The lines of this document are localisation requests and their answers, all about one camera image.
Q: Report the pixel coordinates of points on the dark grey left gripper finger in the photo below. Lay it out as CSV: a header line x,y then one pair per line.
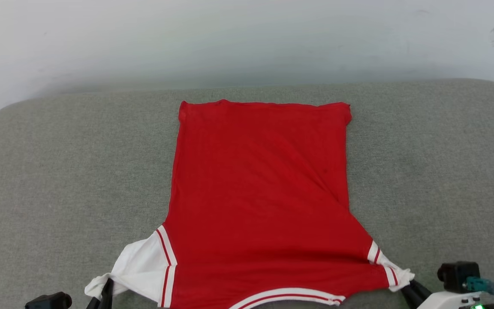
x,y
94,304
107,296

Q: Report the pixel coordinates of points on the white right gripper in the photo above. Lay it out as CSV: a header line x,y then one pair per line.
x,y
448,300

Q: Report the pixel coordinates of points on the red shirt with white sleeves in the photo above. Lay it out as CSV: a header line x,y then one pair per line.
x,y
260,193

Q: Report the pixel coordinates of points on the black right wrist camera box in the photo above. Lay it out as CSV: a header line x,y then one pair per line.
x,y
457,274

